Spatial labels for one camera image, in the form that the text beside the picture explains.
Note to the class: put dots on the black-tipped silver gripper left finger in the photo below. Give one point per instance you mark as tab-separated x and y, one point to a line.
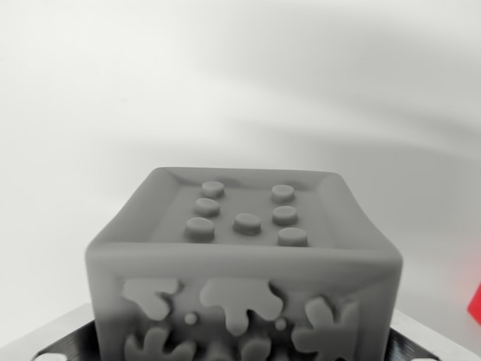
64	340

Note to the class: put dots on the black-tipped silver gripper right finger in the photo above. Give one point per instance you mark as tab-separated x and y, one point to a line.
409	346

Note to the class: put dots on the grey embossed cube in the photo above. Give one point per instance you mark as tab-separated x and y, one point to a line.
240	255

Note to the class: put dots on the red embossed cube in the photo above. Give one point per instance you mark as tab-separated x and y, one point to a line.
475	306

